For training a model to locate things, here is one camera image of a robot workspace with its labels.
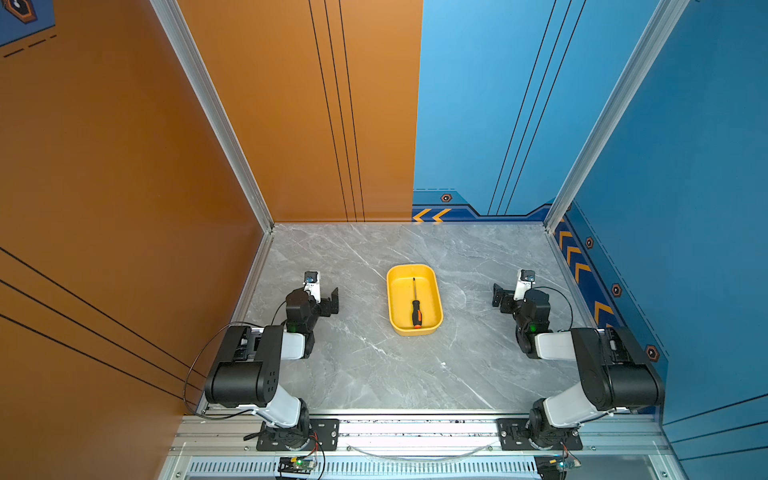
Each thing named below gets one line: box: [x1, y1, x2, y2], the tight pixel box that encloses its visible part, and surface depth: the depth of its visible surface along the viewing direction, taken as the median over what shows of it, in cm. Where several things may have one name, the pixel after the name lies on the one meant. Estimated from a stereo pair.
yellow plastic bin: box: [386, 264, 444, 337], surface depth 99 cm
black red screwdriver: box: [412, 277, 422, 329], surface depth 93 cm
